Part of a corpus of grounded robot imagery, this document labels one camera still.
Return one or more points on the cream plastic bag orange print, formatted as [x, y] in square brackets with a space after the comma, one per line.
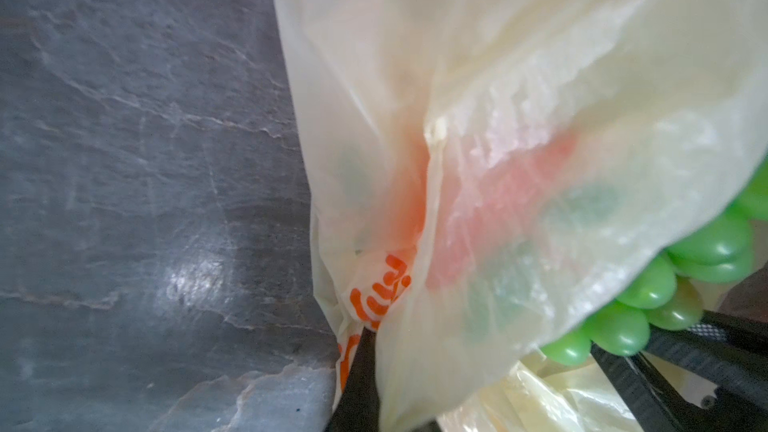
[486, 174]

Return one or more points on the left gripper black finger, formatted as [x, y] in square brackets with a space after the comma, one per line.
[358, 408]

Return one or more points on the green fake grape bunch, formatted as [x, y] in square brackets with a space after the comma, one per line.
[663, 295]

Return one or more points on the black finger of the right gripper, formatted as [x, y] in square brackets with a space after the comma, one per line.
[728, 351]
[653, 401]

